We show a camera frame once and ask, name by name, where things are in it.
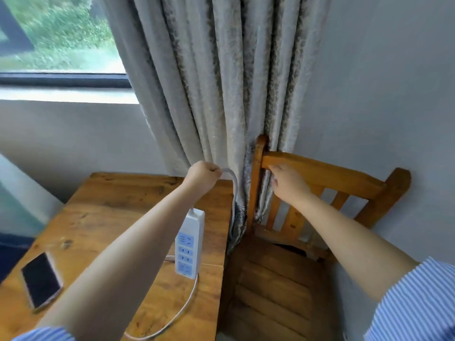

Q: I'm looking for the white window sill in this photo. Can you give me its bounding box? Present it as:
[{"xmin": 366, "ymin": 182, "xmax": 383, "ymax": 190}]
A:
[{"xmin": 0, "ymin": 86, "xmax": 140, "ymax": 105}]

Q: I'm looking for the person's left forearm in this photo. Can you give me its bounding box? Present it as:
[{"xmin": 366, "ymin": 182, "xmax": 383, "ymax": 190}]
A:
[{"xmin": 36, "ymin": 179, "xmax": 210, "ymax": 341}]

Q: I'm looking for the black smartphone with pink case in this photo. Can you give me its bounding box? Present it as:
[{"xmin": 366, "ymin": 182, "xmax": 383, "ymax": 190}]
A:
[{"xmin": 20, "ymin": 251, "xmax": 65, "ymax": 312}]

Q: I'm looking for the thin white charging cable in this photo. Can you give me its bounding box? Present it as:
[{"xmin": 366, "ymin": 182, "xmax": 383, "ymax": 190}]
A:
[{"xmin": 123, "ymin": 255, "xmax": 200, "ymax": 341}]

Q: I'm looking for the person's right hand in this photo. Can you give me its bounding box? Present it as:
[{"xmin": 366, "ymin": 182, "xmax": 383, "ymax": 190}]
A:
[{"xmin": 268, "ymin": 163, "xmax": 314, "ymax": 206}]

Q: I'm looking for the wooden chair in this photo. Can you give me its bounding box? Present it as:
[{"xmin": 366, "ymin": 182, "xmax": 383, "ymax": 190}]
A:
[{"xmin": 216, "ymin": 134, "xmax": 412, "ymax": 341}]

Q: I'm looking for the dark framed window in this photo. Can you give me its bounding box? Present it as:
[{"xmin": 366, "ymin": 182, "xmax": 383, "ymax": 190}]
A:
[{"xmin": 0, "ymin": 0, "xmax": 133, "ymax": 89}]

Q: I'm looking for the person's right forearm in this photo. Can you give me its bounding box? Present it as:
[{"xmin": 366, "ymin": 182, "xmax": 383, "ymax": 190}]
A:
[{"xmin": 284, "ymin": 190, "xmax": 422, "ymax": 303}]

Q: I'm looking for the white power strip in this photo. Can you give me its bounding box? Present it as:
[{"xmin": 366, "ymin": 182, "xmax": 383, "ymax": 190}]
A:
[{"xmin": 174, "ymin": 208, "xmax": 206, "ymax": 280}]

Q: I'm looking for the person's left hand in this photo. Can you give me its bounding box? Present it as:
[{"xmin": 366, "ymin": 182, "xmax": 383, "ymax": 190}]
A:
[{"xmin": 183, "ymin": 160, "xmax": 223, "ymax": 199}]

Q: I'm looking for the bed with pale cover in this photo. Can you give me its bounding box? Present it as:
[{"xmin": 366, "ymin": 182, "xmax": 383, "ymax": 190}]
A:
[{"xmin": 0, "ymin": 153, "xmax": 65, "ymax": 283}]

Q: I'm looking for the grey patterned curtain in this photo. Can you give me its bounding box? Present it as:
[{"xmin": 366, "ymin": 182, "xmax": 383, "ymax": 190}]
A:
[{"xmin": 100, "ymin": 0, "xmax": 333, "ymax": 253}]

